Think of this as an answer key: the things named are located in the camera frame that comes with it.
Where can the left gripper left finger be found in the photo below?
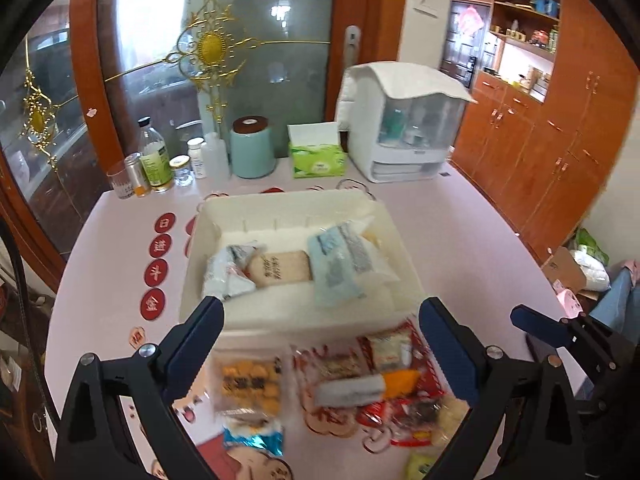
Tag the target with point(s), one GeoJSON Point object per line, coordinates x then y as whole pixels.
{"type": "Point", "coordinates": [94, 440]}

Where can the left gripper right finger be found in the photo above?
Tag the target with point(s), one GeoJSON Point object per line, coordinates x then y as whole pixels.
{"type": "Point", "coordinates": [532, 403]}

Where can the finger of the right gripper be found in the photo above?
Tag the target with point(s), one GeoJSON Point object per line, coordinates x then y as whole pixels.
{"type": "Point", "coordinates": [551, 332]}

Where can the dark dried fruit bag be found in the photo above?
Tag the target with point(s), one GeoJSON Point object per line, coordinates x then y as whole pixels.
{"type": "Point", "coordinates": [405, 422]}

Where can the green snack packet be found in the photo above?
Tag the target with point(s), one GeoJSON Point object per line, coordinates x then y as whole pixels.
{"type": "Point", "coordinates": [418, 466]}

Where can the white grey snack packet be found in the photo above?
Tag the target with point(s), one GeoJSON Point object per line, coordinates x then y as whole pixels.
{"type": "Point", "coordinates": [225, 277]}

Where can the cream Lipo biscuit packet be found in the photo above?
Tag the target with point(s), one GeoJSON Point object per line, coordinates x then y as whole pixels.
{"type": "Point", "coordinates": [389, 350]}

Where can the red snack bag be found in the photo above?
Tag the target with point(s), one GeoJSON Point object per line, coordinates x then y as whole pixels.
{"type": "Point", "coordinates": [322, 365]}

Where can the brown paper snack bag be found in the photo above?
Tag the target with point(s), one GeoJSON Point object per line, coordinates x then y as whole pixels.
{"type": "Point", "coordinates": [279, 268]}

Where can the orange white snack bar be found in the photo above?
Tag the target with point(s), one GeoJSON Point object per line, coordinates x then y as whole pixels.
{"type": "Point", "coordinates": [365, 390]}

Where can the large white blue snack bag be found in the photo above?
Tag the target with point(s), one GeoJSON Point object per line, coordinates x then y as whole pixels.
{"type": "Point", "coordinates": [345, 265]}

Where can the pink plastic stool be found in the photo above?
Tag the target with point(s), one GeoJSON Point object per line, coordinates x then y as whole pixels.
{"type": "Point", "coordinates": [569, 302]}

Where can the cardboard box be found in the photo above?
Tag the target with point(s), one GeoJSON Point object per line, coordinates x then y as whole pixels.
{"type": "Point", "coordinates": [576, 271]}

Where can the yellow crackers clear bag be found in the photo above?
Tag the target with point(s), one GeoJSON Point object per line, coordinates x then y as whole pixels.
{"type": "Point", "coordinates": [248, 385]}

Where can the blue white candy packet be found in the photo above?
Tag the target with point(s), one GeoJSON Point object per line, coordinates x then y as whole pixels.
{"type": "Point", "coordinates": [262, 434]}

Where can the white plastic storage bin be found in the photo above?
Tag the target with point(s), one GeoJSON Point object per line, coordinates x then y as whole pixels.
{"type": "Point", "coordinates": [283, 222]}

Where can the small glass jar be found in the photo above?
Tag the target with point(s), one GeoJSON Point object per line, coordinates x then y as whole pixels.
{"type": "Point", "coordinates": [180, 166]}

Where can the small metal can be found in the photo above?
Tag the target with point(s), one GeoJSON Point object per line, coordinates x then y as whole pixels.
{"type": "Point", "coordinates": [136, 175]}

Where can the glass bottle green label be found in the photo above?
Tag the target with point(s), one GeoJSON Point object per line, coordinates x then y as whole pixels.
{"type": "Point", "coordinates": [154, 156]}

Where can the small white pill bottle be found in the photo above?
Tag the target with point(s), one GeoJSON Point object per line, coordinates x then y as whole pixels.
{"type": "Point", "coordinates": [195, 151]}

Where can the teal canister brown lid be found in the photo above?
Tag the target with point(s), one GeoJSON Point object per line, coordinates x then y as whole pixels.
{"type": "Point", "coordinates": [252, 151]}

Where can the white medicine storage box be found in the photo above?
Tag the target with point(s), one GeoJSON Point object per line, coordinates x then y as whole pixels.
{"type": "Point", "coordinates": [401, 119]}

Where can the green tissue box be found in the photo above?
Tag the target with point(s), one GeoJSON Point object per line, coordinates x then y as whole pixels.
{"type": "Point", "coordinates": [315, 150]}

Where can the glass sliding door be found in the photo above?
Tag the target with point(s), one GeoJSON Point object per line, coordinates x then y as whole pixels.
{"type": "Point", "coordinates": [77, 75]}

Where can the wooden cabinet wall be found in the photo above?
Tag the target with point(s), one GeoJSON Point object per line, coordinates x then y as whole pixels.
{"type": "Point", "coordinates": [540, 148]}

